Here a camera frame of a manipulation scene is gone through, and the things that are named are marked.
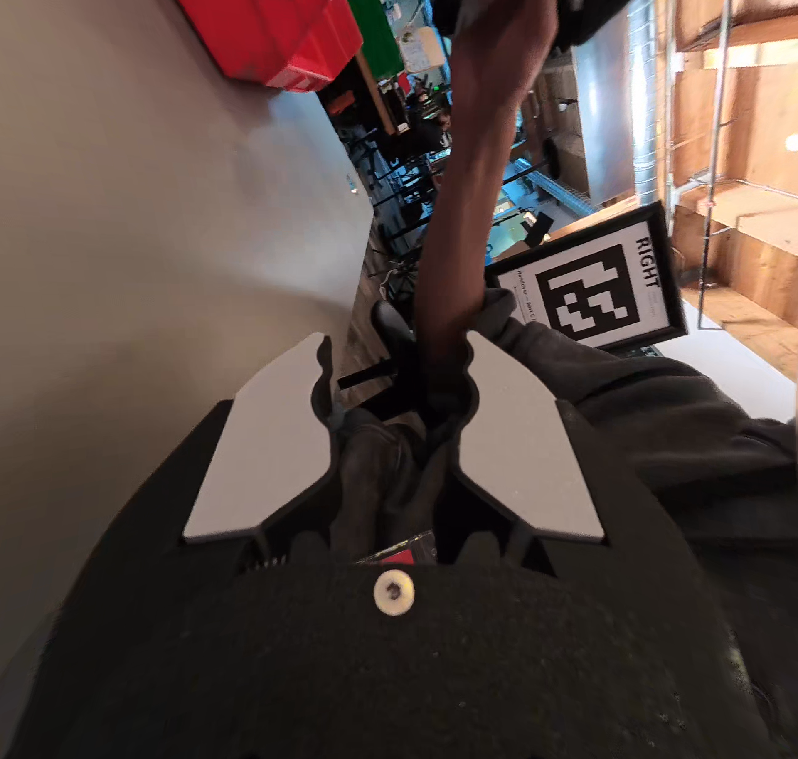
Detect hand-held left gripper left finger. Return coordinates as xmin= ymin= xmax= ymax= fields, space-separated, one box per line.
xmin=184 ymin=333 xmax=337 ymax=545

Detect person's right forearm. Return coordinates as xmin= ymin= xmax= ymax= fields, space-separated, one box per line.
xmin=412 ymin=67 xmax=543 ymax=361

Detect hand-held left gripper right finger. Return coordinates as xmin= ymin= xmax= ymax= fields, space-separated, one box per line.
xmin=452 ymin=332 xmax=608 ymax=545

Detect wooden table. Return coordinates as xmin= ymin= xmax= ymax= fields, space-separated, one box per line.
xmin=318 ymin=49 xmax=400 ymax=139

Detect person's black chair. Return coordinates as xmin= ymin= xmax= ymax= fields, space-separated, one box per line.
xmin=337 ymin=298 xmax=425 ymax=392

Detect printed marker board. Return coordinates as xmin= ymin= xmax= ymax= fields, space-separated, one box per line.
xmin=484 ymin=201 xmax=689 ymax=351

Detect silver ventilation duct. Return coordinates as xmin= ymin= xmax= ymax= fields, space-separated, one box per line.
xmin=571 ymin=0 xmax=659 ymax=209

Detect red plastic bin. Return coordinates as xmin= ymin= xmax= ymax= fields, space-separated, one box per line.
xmin=153 ymin=0 xmax=365 ymax=93

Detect person's right hand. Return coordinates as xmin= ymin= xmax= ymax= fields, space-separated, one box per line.
xmin=447 ymin=0 xmax=562 ymax=93

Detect green box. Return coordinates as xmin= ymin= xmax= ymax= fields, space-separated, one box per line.
xmin=345 ymin=0 xmax=407 ymax=81

